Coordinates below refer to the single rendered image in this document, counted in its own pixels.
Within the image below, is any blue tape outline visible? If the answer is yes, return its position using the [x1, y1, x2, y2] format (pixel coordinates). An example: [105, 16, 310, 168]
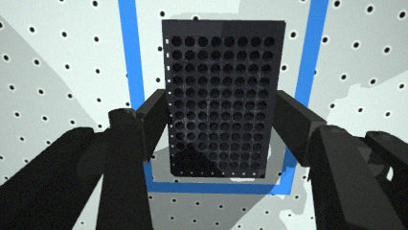
[118, 0, 329, 195]

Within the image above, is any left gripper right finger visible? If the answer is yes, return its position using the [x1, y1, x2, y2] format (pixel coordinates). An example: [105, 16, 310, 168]
[272, 90, 408, 230]

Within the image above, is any black well plate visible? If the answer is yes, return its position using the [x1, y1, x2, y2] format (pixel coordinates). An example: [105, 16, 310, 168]
[162, 19, 286, 178]

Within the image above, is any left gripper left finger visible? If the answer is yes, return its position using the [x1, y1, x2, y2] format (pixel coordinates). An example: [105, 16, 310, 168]
[0, 88, 168, 230]

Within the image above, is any light grey perforated board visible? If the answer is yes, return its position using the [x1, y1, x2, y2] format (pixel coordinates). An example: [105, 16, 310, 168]
[0, 0, 408, 230]

